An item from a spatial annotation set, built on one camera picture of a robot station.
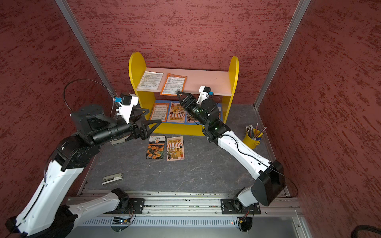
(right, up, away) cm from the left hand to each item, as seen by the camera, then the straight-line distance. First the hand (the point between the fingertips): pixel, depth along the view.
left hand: (152, 120), depth 55 cm
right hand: (+8, +10, +13) cm, 18 cm away
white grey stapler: (-31, -34, +26) cm, 53 cm away
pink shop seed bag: (+5, +4, +42) cm, 42 cm away
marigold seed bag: (-10, -19, +42) cm, 47 cm away
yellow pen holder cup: (+53, -11, +37) cm, 66 cm away
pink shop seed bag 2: (+3, -21, +40) cm, 45 cm away
